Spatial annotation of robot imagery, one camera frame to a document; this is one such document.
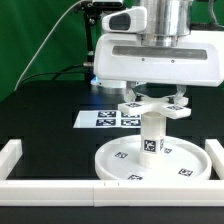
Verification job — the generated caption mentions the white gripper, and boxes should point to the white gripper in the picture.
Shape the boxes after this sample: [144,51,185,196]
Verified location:
[94,5,224,106]

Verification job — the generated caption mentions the white cross-shaped table base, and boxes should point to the white cross-shaped table base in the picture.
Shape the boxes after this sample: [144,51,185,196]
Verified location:
[118,96,191,119]

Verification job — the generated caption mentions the white round table top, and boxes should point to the white round table top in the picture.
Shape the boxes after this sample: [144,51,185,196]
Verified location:
[95,135,212,181]

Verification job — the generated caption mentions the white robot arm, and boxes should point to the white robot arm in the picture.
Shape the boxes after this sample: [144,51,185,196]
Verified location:
[94,0,224,96]

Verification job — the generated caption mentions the white sheet with markers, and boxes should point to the white sheet with markers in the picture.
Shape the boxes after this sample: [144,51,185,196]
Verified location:
[73,110,141,128]

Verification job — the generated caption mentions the white U-shaped fence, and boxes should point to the white U-shaped fence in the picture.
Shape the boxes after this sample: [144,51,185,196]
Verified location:
[0,139,224,207]

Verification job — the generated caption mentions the black cable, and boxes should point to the black cable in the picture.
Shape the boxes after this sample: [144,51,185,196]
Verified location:
[19,63,96,88]

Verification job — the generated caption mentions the white cable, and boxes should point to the white cable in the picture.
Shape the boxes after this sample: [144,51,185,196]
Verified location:
[13,0,84,92]

